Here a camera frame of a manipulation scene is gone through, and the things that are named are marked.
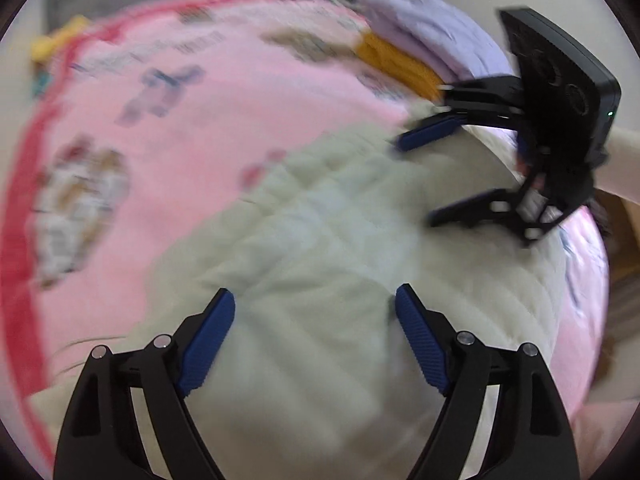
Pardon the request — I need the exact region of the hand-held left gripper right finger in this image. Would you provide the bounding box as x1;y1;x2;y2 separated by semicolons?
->
395;283;581;480

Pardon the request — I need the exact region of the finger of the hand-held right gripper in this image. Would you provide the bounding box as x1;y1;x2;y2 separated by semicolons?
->
395;76;526;153
427;152;597;249

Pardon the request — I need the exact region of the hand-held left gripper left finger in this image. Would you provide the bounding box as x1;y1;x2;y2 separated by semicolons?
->
52;287;236;480

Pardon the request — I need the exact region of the white quilted jacket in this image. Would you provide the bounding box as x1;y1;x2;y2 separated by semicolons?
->
30;95;608;480

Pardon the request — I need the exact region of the folded yellow knit sweater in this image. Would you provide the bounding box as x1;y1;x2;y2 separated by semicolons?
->
356;32;447;102

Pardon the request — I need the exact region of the folded lilac garment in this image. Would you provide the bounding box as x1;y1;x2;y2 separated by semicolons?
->
357;0;517;83

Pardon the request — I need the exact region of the pink printed blanket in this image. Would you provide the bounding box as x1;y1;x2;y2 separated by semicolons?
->
0;0;610;461

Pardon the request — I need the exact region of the yellow plush toy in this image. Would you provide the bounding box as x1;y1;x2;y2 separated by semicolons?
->
31;15;92;62

